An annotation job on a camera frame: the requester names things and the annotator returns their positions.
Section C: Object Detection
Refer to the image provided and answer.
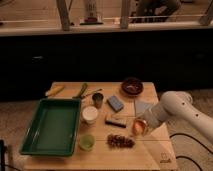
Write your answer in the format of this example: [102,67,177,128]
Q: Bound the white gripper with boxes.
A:
[138,109,160,135]

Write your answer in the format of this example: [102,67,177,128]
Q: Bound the red yellow apple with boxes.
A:
[132,120,146,135]

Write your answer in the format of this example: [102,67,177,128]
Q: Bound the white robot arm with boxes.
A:
[137,91,213,144]

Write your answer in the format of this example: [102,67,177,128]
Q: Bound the white paper cup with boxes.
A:
[82,106,98,124]

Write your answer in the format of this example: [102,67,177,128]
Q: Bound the small green cup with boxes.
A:
[79,134,95,151]

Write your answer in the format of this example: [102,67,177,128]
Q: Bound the grey folded cloth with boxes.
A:
[134,100,153,116]

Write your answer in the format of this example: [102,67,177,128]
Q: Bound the dark brown bowl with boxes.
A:
[121,77,144,96]

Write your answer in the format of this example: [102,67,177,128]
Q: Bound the wooden block eraser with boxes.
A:
[105,115,127,128]

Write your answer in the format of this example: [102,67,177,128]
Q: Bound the blue sponge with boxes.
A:
[107,96,124,112]

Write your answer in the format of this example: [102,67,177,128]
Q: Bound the brown pine cone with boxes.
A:
[107,134,135,148]

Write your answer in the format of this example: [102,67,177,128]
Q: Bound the green plastic tray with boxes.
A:
[20,99,81,157]

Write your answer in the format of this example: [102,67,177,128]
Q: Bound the black cable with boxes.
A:
[169,132,213,171]

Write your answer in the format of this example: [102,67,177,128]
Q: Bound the green handled peeler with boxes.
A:
[73,83,88,98]

